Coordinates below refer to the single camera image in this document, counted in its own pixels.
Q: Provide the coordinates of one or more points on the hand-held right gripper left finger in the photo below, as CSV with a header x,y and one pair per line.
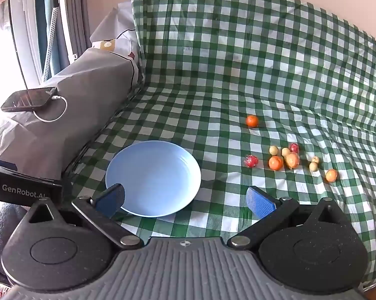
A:
x,y
110,198

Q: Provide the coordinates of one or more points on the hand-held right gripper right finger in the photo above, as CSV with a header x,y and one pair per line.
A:
x,y
260,201

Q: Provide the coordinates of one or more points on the orange tangerine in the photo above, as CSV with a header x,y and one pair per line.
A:
x,y
331,175
252,121
275,162

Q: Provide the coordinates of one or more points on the red netted fruit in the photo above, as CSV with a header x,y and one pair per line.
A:
x,y
251,161
294,147

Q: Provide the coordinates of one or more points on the light blue plate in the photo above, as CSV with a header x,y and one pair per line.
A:
x,y
153,175

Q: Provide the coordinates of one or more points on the beige longan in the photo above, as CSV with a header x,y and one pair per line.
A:
x,y
285,152
273,150
313,166
315,159

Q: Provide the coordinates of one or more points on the grey cloth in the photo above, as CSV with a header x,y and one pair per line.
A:
x,y
3,234

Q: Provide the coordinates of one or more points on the yellow-orange peach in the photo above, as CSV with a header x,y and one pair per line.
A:
x,y
292,160

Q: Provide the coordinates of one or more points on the black smartphone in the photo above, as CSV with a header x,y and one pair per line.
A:
x,y
28,99

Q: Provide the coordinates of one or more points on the grey cushion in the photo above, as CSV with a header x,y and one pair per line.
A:
x,y
81,100

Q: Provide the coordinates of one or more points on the green checkered cloth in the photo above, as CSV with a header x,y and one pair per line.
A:
x,y
238,68

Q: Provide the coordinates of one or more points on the white printed pillow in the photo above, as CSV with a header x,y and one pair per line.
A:
x,y
122,37

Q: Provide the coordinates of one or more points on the white window frame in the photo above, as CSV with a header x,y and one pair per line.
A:
x,y
72,22

